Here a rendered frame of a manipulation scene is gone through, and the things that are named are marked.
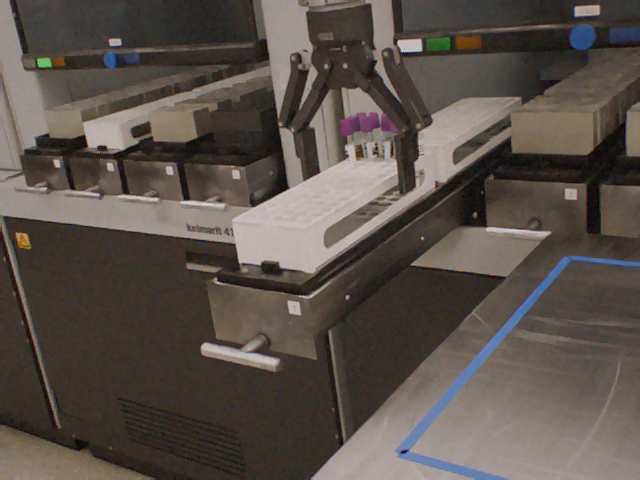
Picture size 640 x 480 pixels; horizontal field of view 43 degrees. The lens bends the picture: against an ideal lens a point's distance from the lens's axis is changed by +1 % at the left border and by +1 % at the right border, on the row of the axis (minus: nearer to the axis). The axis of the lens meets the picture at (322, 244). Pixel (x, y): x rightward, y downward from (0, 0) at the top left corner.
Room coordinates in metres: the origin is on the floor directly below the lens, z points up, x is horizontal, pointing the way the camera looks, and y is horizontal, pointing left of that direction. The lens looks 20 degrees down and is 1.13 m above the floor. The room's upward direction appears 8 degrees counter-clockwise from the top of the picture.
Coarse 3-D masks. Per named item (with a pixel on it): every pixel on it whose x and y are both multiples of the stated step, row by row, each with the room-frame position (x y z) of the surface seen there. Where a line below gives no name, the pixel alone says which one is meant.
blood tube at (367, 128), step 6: (360, 120) 1.01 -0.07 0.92; (366, 120) 1.00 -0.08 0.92; (366, 126) 1.00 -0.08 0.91; (372, 126) 1.01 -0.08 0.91; (366, 132) 1.00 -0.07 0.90; (372, 132) 1.01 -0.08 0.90; (366, 138) 1.00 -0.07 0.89; (372, 138) 1.00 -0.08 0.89; (366, 144) 1.00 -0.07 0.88; (372, 144) 1.00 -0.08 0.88; (366, 150) 1.01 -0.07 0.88; (372, 150) 1.00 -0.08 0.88; (372, 156) 1.00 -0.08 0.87
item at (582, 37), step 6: (582, 24) 1.02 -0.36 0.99; (588, 24) 1.01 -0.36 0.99; (576, 30) 1.01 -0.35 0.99; (582, 30) 1.01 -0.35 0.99; (588, 30) 1.00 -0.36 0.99; (594, 30) 1.01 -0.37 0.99; (570, 36) 1.02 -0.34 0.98; (576, 36) 1.01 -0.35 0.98; (582, 36) 1.01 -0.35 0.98; (588, 36) 1.00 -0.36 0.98; (594, 36) 1.00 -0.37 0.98; (576, 42) 1.01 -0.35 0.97; (582, 42) 1.01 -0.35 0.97; (588, 42) 1.00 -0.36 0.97; (594, 42) 1.01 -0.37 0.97; (576, 48) 1.01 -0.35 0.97; (582, 48) 1.01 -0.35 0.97
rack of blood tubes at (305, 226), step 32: (384, 160) 0.99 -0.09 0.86; (288, 192) 0.90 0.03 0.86; (320, 192) 0.89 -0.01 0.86; (352, 192) 0.86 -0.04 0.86; (384, 192) 0.97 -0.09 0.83; (416, 192) 0.95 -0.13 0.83; (256, 224) 0.80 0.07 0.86; (288, 224) 0.78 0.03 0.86; (320, 224) 0.78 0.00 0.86; (352, 224) 0.92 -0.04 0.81; (256, 256) 0.80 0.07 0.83; (288, 256) 0.77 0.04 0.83; (320, 256) 0.78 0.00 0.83
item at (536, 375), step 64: (576, 256) 0.70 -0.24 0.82; (512, 320) 0.59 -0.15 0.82; (576, 320) 0.58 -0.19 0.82; (448, 384) 0.50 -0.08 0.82; (512, 384) 0.49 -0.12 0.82; (576, 384) 0.48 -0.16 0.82; (384, 448) 0.44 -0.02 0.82; (448, 448) 0.43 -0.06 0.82; (512, 448) 0.42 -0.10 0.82; (576, 448) 0.41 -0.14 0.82
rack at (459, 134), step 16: (448, 112) 1.22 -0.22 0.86; (464, 112) 1.20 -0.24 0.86; (480, 112) 1.19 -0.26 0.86; (496, 112) 1.17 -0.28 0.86; (432, 128) 1.13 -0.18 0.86; (448, 128) 1.12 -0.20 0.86; (464, 128) 1.10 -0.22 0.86; (480, 128) 1.12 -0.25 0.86; (496, 128) 1.23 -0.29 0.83; (432, 144) 1.03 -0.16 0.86; (448, 144) 1.03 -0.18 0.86; (464, 144) 1.21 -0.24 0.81; (480, 144) 1.20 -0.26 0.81; (496, 144) 1.16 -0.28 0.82; (448, 160) 1.03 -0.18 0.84; (464, 160) 1.07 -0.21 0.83; (448, 176) 1.03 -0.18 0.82
